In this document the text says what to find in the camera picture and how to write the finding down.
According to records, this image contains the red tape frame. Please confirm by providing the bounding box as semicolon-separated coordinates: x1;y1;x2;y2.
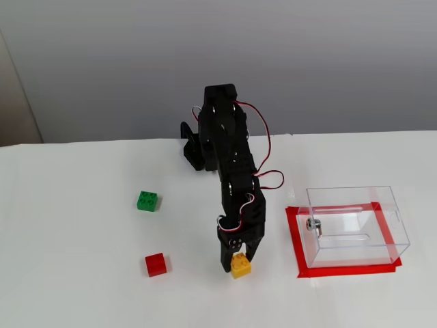
285;201;403;279

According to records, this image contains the transparent acrylic box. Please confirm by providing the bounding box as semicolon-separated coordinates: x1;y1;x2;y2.
296;185;411;269

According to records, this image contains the yellow lego brick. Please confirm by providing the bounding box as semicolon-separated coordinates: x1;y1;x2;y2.
230;252;253;280

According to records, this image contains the green lego brick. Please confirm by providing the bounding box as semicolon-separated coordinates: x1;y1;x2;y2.
136;190;160;213

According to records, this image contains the red white gripper cable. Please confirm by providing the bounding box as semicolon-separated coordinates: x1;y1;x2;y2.
216;192;256;234

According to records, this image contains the black table clamp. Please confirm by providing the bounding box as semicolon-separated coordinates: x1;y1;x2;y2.
180;121;198;146

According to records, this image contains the red white wrist cable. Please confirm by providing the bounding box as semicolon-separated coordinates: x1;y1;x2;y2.
234;99;285;191

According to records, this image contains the red lego brick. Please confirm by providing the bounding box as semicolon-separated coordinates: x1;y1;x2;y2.
144;252;169;278

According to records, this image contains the silver metal box lock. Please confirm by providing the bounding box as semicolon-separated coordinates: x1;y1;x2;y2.
305;218;324;238

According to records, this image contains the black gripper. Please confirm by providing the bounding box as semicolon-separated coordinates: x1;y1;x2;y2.
215;215;267;275

